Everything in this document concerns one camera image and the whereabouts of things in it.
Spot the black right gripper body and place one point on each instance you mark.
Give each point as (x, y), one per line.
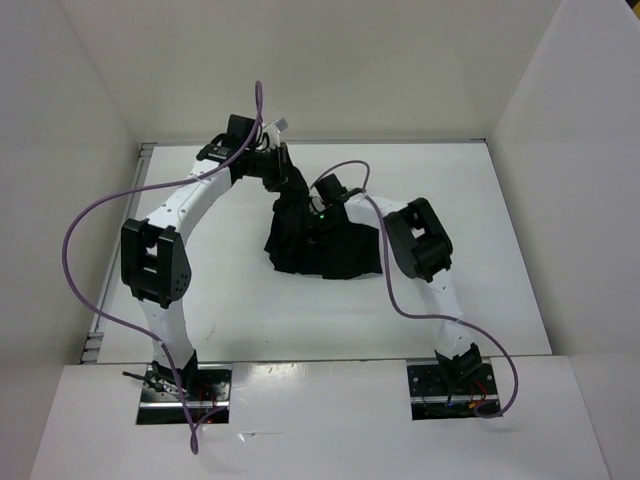
(320, 224)

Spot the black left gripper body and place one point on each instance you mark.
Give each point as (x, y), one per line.
(268, 165)

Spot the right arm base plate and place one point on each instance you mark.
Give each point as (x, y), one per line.
(432, 399)

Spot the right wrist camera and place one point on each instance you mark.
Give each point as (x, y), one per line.
(330, 189)

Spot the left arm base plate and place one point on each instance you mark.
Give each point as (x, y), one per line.
(207, 397)

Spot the black skirt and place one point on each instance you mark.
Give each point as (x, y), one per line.
(351, 255)

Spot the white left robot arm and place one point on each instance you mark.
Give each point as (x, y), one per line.
(154, 262)

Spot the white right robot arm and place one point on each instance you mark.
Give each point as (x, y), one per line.
(414, 242)

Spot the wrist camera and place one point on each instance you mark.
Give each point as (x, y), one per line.
(330, 189)
(241, 129)

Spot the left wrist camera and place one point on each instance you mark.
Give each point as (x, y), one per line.
(241, 129)

